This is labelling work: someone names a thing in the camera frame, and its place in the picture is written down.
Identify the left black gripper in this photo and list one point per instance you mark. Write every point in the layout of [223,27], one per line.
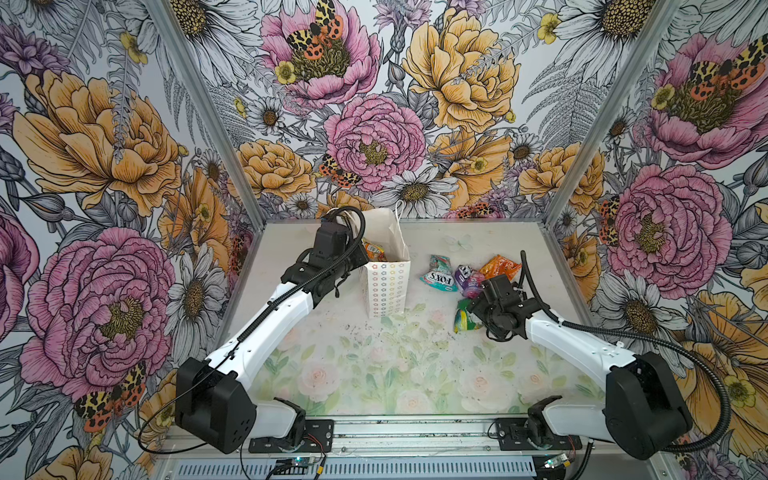
[361,258]

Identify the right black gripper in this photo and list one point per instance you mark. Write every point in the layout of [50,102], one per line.
[478,307]

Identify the green snack packet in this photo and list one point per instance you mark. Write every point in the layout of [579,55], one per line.
[464,320]

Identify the orange snack packet back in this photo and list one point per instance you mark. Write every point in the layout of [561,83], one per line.
[500,265]

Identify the orange snack packet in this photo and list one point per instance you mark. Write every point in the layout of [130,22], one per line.
[500,265]
[374,252]

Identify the white paper bag with cartoon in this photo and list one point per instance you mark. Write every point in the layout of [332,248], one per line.
[385,284]

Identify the orange snack packet front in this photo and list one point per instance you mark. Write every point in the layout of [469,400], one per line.
[374,252]

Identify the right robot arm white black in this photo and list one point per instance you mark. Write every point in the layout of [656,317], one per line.
[642,411]

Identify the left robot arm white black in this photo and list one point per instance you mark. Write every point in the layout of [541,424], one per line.
[212,395]

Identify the purple candy packet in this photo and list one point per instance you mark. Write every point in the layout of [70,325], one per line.
[469,281]

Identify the teal Fox's candy packet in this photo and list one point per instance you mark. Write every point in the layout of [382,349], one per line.
[440,274]

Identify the right green circuit board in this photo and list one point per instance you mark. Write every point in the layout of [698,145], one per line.
[558,461]

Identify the green circuit board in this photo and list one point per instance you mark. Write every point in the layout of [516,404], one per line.
[302,465]
[558,461]

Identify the left green circuit board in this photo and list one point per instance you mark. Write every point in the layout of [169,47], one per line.
[302,465]

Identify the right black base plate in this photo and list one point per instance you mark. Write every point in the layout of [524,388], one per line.
[515,434]

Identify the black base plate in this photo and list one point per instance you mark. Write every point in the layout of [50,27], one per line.
[515,434]
[311,436]

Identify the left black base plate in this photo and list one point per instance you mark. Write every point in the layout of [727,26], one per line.
[311,436]

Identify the aluminium front rail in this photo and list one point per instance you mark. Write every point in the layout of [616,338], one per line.
[375,436]

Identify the white vented cable duct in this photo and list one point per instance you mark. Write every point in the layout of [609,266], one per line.
[483,467]

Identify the left aluminium frame post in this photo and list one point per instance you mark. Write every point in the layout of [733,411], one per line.
[185,64]

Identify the aluminium frame post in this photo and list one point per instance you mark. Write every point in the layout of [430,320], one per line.
[185,64]
[658,21]

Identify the right aluminium frame post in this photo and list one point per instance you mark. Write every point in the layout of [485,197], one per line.
[658,21]

